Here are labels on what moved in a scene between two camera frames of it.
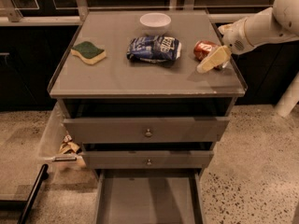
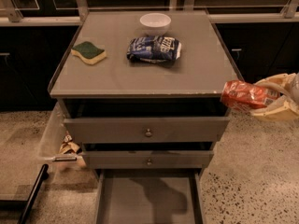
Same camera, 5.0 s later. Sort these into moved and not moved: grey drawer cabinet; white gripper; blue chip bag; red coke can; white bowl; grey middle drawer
Moved: white gripper; red coke can
Not moved: white bowl; grey drawer cabinet; blue chip bag; grey middle drawer
